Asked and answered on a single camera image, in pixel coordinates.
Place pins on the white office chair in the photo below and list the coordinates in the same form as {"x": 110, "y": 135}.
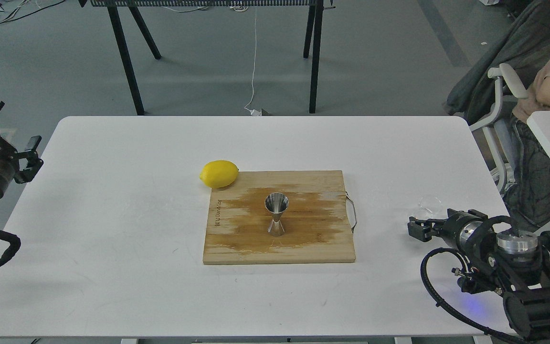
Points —
{"x": 494, "y": 126}

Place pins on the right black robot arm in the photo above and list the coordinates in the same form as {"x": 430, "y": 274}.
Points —
{"x": 514, "y": 264}

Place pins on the small clear glass cup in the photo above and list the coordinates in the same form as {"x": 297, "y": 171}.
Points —
{"x": 429, "y": 206}

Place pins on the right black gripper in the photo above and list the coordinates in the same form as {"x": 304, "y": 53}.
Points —
{"x": 454, "y": 231}

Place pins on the black metal frame table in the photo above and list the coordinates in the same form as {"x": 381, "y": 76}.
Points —
{"x": 169, "y": 48}

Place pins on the yellow lemon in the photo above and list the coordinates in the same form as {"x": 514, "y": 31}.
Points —
{"x": 218, "y": 174}

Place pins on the wooden cutting board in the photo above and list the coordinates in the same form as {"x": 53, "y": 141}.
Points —
{"x": 316, "y": 223}

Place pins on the steel double jigger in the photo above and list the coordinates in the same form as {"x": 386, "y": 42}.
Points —
{"x": 276, "y": 203}

